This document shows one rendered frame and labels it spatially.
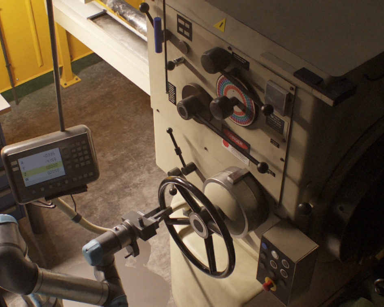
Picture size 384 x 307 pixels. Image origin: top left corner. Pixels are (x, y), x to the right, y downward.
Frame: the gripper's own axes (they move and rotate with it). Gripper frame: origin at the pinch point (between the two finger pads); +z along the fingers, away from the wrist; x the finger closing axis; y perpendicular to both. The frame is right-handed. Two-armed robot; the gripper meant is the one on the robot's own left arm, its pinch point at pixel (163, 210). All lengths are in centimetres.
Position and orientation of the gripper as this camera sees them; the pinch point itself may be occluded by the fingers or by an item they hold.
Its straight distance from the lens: 216.7
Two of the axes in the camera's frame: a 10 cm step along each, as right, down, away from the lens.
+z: 7.7, -4.4, 4.7
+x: -6.1, -2.6, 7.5
